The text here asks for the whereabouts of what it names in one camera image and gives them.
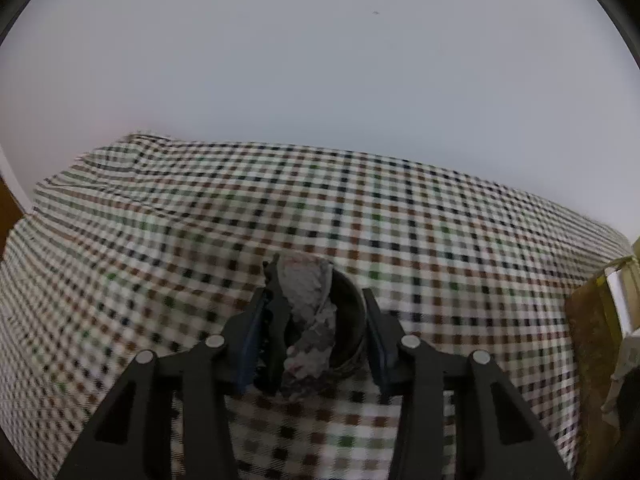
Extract checkered tablecloth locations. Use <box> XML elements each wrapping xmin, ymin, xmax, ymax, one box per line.
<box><xmin>0</xmin><ymin>132</ymin><xmax>633</xmax><ymax>480</ymax></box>

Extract grey mottled dark ornament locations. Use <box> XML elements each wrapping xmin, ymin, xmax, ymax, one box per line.
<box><xmin>254</xmin><ymin>254</ymin><xmax>368</xmax><ymax>403</ymax></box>

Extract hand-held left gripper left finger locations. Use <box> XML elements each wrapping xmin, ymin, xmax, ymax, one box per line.
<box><xmin>57</xmin><ymin>287</ymin><xmax>273</xmax><ymax>480</ymax></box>

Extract gold metal tray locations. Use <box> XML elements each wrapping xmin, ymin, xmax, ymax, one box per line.
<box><xmin>597</xmin><ymin>252</ymin><xmax>640</xmax><ymax>416</ymax></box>

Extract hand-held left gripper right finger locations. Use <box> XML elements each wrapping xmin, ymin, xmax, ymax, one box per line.
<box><xmin>361</xmin><ymin>287</ymin><xmax>573</xmax><ymax>480</ymax></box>

